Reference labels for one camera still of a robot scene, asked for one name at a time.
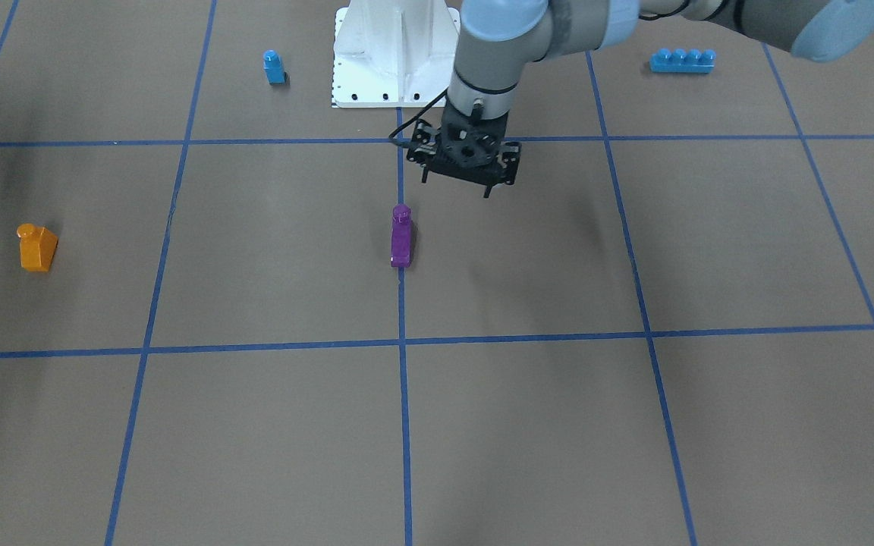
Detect small blue block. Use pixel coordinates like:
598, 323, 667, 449
263, 49, 288, 86

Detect orange trapezoid block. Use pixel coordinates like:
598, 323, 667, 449
15, 222, 58, 272

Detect purple trapezoid block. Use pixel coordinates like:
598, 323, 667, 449
391, 203, 413, 268

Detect long blue studded block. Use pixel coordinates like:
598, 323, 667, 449
649, 48, 717, 74

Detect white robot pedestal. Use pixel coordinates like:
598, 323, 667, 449
331, 1, 461, 108

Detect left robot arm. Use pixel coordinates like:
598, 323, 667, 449
443, 1, 874, 124

